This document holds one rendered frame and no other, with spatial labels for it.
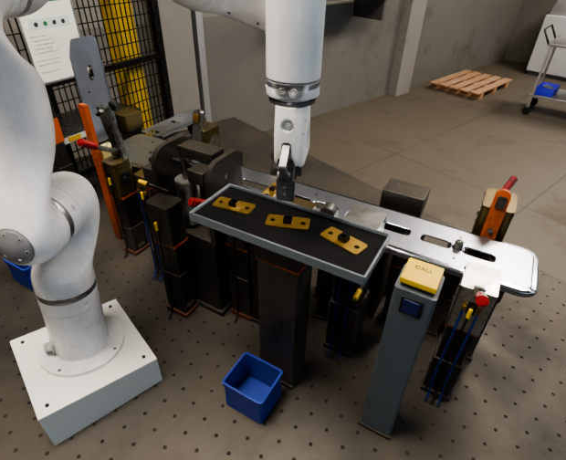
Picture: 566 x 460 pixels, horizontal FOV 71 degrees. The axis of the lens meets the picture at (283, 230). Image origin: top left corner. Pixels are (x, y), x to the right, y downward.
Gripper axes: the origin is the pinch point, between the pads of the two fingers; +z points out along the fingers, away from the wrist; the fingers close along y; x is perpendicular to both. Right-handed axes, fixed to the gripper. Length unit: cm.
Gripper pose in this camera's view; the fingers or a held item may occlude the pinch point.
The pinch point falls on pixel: (289, 182)
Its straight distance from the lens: 72.2
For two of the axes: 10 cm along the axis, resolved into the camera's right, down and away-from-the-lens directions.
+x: -9.8, -1.2, 1.3
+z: -0.2, 8.1, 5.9
